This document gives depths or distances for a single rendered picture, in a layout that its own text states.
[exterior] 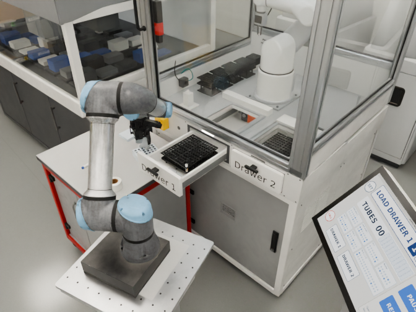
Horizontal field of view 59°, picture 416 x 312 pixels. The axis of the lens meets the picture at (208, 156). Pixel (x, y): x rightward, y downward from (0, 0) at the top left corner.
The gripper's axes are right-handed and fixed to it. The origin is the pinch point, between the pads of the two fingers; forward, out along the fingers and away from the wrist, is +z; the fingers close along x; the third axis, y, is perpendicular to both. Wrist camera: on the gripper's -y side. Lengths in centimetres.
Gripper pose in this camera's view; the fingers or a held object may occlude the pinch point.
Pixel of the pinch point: (147, 146)
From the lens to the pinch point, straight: 200.1
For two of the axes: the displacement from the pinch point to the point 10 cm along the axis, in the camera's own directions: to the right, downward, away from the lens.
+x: 5.3, 5.1, -6.8
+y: -8.5, 3.2, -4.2
